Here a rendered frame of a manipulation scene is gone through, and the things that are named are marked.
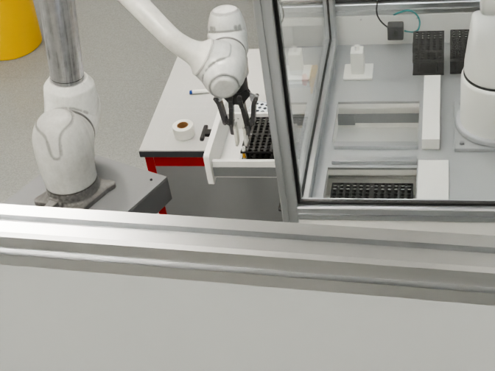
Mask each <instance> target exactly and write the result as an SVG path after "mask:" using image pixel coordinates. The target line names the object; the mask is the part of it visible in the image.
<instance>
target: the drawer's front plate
mask: <svg viewBox="0 0 495 371"><path fill-rule="evenodd" d="M223 103H224V106H225V110H226V113H227V112H228V104H227V102H226V100H225V101H223ZM228 131H229V126H228V125H223V123H222V119H221V117H220V112H219V110H218V111H217V115H216V118H215V120H214V124H213V127H212V129H211V134H210V136H209V139H208V143H207V145H206V149H205V152H204V154H203V160H204V164H205V168H206V174H207V179H208V184H215V181H216V177H215V176H214V170H213V164H212V160H213V159H220V157H221V154H222V150H223V147H224V145H225V140H226V138H227V134H228Z"/></svg>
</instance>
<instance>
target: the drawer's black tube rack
mask: <svg viewBox="0 0 495 371"><path fill-rule="evenodd" d="M257 119H258V120H257ZM263 119H264V120H263ZM257 121H259V122H257ZM263 121H264V122H263ZM268 121H269V117H256V121H255V124H254V125H253V129H252V133H251V136H250V140H249V144H248V147H247V149H246V150H247V151H246V153H247V154H246V156H247V159H274V154H273V144H272V138H271V133H270V123H269V122H268Z"/></svg>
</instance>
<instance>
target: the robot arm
mask: <svg viewBox="0 0 495 371"><path fill-rule="evenodd" d="M117 1H119V2H120V3H121V4H122V5H123V6H124V7H125V8H126V9H127V10H128V11H129V12H130V13H131V14H132V15H133V16H134V17H135V18H136V19H137V20H138V21H139V22H140V23H141V24H142V25H143V26H144V27H145V28H146V29H147V30H148V31H149V32H150V33H151V34H152V35H154V36H155V37H156V38H157V39H158V40H159V41H160V42H161V43H162V44H163V45H164V46H165V47H167V48H168V50H170V51H171V52H172V53H173V54H175V55H177V56H178V57H179V58H180V59H182V60H184V61H185V62H186V63H188V64H189V65H190V67H191V69H192V73H193V75H195V76H196V77H197V78H198V79H199V80H200V81H201V82H202V83H203V84H204V86H205V88H206V90H207V91H208V92H209V93H210V94H211V95H212V96H214V98H213V100H214V102H215V103H216V104H217V107H218V110H219V112H220V117H221V119H222V123H223V125H228V126H229V127H230V131H231V134H232V135H234V138H235V144H236V146H238V145H239V130H238V124H237V121H235V119H234V105H238V106H239V108H240V110H241V113H242V118H243V122H244V123H243V126H242V132H243V137H244V143H245V146H248V141H249V140H248V136H249V135H250V126H251V125H252V126H253V125H254V124H255V121H256V103H257V102H258V99H259V94H258V93H256V94H254V93H251V92H250V90H249V88H248V79H247V76H248V74H249V69H248V57H247V53H248V33H247V28H246V24H245V20H244V18H243V15H242V13H241V11H240V10H239V8H238V7H236V6H233V5H229V4H225V5H220V6H218V7H215V8H214V9H213V10H212V11H211V12H210V15H209V19H208V34H207V38H208V40H205V41H198V40H194V39H191V38H189V37H188V36H186V35H184V34H183V33H182V32H180V31H179V30H178V29H177V28H176V27H175V26H174V25H173V24H172V23H171V22H170V21H169V20H168V19H167V18H166V17H165V16H164V15H163V14H162V13H161V11H160V10H159V9H158V8H157V7H156V6H155V5H154V4H153V3H152V2H151V1H150V0H117ZM38 2H39V7H40V12H41V21H42V27H43V36H44V40H45V46H46V55H47V60H48V65H49V74H50V77H49V78H48V79H47V81H45V83H44V85H43V97H44V113H43V114H42V115H40V116H39V117H38V119H37V120H36V122H35V125H34V127H33V131H32V146H33V150H34V153H35V159H36V161H37V165H38V168H39V171H40V173H41V177H42V178H43V181H44V183H45V186H46V191H45V192H44V193H42V194H41V195H39V196H38V197H36V198H35V199H34V202H35V205H37V206H43V207H53V208H76V209H89V208H90V207H91V206H92V205H94V204H95V203H96V202H97V201H99V200H100V199H101V198H102V197H103V196H105V195H106V194H107V193H108V192H109V191H111V190H113V189H115V187H116V183H115V182H114V181H113V180H104V179H102V178H99V177H98V175H97V172H96V166H95V161H94V156H95V154H94V139H95V136H96V133H97V130H98V127H99V121H100V116H101V102H100V98H99V95H98V93H97V92H96V86H95V83H94V80H93V78H92V77H90V76H89V75H88V74H87V73H85V72H84V68H83V57H82V52H81V45H80V34H79V29H78V23H77V11H76V6H75V0H38ZM248 97H250V100H251V102H252V104H251V115H250V119H249V115H248V109H247V106H246V100H247V99H248ZM222 99H225V100H226V102H227V103H228V108H229V119H228V116H227V113H226V110H225V106H224V103H223V100H222ZM234 121H235V122H234Z"/></svg>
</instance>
